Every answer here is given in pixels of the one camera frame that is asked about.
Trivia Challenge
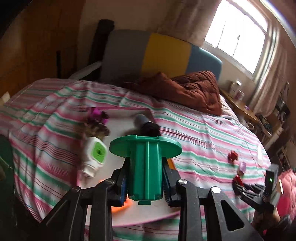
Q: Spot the red plastic toy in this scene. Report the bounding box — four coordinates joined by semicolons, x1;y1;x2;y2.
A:
227;151;238;162

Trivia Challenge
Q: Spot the green white plug timer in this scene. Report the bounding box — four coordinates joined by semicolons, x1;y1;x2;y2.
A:
80;137;107;178

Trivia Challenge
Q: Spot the green plastic spool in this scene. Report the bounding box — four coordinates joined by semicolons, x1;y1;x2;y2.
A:
109;135;182;205

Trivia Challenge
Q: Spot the purple heart-shaped box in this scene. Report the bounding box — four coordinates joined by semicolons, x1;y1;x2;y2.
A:
237;161;246;176

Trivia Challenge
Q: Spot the orange plastic box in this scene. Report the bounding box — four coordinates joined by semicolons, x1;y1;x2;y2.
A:
99;178;135;214

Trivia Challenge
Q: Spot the wooden bedside table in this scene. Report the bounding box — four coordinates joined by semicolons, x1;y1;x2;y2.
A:
219;89;259;123

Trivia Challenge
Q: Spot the white pink-edged tray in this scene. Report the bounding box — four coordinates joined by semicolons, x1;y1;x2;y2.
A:
77;107;180;227

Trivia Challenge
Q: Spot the white pillow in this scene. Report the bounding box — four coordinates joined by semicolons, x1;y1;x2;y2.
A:
219;95;239;121

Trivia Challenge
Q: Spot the magenta plastic cup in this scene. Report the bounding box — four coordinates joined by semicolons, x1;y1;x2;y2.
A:
89;107;109;124

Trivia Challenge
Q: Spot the black grey cylinder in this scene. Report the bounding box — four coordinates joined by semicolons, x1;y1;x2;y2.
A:
134;113;161;137

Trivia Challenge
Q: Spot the purple box on table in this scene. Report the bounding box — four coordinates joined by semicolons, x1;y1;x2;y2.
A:
233;90;244;101

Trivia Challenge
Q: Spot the striped bed sheet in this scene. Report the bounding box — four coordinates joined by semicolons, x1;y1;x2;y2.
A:
1;79;270;220

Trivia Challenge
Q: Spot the white box on table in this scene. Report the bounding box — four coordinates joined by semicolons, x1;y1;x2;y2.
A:
229;79;242;98

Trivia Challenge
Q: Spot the rust brown quilt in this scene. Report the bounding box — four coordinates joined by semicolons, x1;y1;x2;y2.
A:
117;71;222;116

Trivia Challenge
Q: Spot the grey yellow blue headboard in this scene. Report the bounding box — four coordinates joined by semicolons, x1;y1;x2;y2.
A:
100;30;222;83

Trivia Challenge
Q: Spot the window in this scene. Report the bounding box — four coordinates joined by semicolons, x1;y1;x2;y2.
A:
205;1;268;74

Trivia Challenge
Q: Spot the wooden wardrobe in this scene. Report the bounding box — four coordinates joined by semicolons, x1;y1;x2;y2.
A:
1;1;85;95

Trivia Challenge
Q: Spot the pink curtain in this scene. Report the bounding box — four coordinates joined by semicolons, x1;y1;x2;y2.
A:
157;0;221;47

